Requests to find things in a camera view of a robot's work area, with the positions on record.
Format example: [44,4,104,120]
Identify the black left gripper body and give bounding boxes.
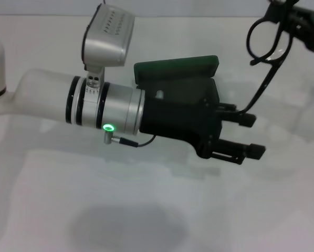
[139,78,225,160]

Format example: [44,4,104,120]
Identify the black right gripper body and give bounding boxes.
[290,5,314,55]

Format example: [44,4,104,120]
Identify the green glasses case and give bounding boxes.
[133,55,221,104]

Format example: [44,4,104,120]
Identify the black glasses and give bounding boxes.
[235,14,296,116]

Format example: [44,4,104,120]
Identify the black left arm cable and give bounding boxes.
[102,130,158,148]

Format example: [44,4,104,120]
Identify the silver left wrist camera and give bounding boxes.
[80,3,136,90]

